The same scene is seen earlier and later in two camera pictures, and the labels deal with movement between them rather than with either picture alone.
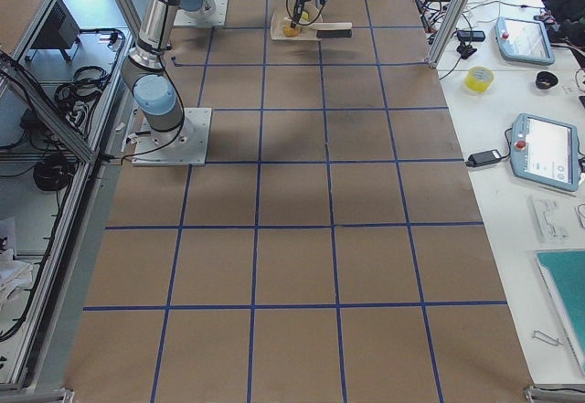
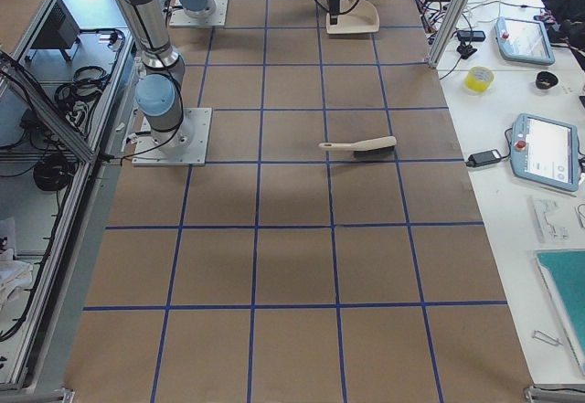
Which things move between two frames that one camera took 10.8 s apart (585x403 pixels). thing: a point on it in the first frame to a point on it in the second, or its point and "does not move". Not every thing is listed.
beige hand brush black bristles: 331,29 to 376,147
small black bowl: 546,80 does not move
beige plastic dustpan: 281,29 to 362,18
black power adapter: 484,156 does not move
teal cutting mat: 565,273 does not move
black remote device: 471,36 does not move
